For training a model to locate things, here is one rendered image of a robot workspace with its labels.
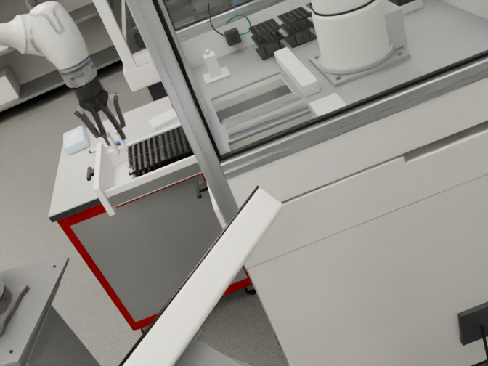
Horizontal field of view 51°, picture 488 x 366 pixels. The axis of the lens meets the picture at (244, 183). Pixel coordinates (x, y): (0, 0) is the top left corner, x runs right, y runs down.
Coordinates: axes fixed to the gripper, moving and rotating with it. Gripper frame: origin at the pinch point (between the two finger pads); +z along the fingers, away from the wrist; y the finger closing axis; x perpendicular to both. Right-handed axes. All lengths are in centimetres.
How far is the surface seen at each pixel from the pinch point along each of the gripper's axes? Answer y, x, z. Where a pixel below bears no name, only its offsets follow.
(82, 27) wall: -67, 419, 56
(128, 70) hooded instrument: 1, 87, 10
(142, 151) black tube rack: 3.8, 8.1, 9.8
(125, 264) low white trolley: -24, 17, 56
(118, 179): -7.7, 8.5, 16.2
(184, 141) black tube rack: 17.4, 4.1, 9.9
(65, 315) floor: -76, 54, 99
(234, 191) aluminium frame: 27, -49, -2
